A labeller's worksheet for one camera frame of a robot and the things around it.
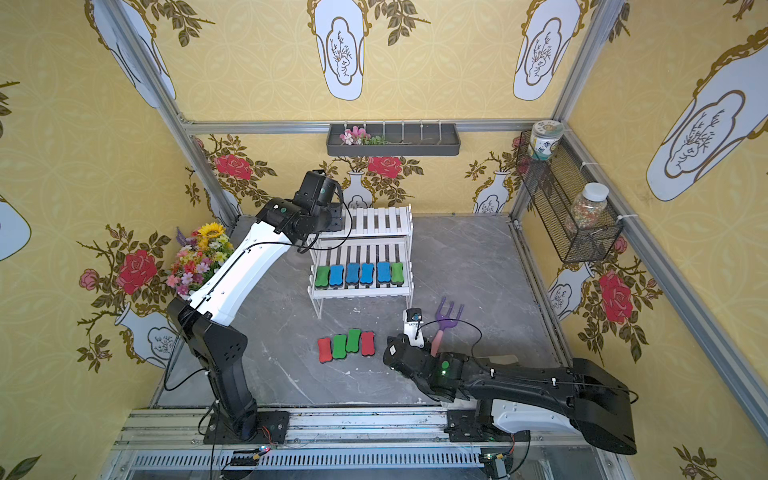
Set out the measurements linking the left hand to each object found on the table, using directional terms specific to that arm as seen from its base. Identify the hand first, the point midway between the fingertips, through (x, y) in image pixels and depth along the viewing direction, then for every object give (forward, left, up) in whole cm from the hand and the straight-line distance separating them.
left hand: (320, 213), depth 80 cm
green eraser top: (-25, -3, -29) cm, 39 cm away
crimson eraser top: (-25, -12, -30) cm, 41 cm away
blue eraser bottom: (-9, -3, -17) cm, 19 cm away
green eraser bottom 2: (-10, -21, -15) cm, 27 cm away
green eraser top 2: (-24, -8, -29) cm, 38 cm away
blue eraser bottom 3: (-9, -12, -17) cm, 22 cm away
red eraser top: (-27, +1, -28) cm, 39 cm away
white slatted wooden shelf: (-2, -13, -17) cm, 21 cm away
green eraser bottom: (-10, +1, -16) cm, 19 cm away
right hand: (-26, -20, -22) cm, 39 cm away
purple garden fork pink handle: (-27, -31, -10) cm, 43 cm away
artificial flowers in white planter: (-1, +38, -15) cm, 40 cm away
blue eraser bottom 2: (-9, -8, -16) cm, 20 cm away
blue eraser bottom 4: (-9, -17, -16) cm, 25 cm away
